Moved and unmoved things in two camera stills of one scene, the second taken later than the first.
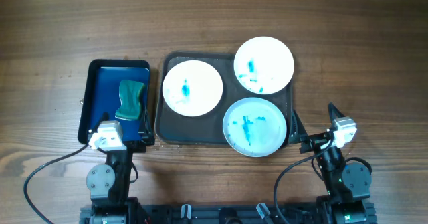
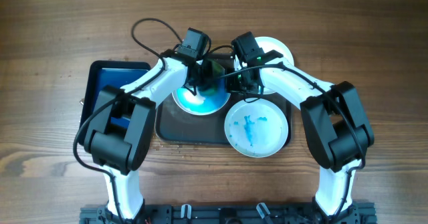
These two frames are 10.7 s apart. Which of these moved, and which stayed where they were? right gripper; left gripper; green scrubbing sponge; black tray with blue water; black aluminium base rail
Moved: left gripper; green scrubbing sponge; right gripper
Stayed: black tray with blue water; black aluminium base rail
